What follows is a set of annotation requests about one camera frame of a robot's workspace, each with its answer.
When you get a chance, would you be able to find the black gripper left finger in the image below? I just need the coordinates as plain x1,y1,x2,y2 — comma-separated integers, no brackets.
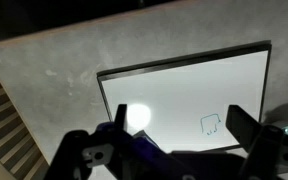
45,103,198,180

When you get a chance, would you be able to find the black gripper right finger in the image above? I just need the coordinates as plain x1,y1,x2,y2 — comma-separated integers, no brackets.
225,104,288,180

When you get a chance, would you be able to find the black-framed whiteboard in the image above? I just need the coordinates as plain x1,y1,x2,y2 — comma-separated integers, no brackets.
96,40,272,153

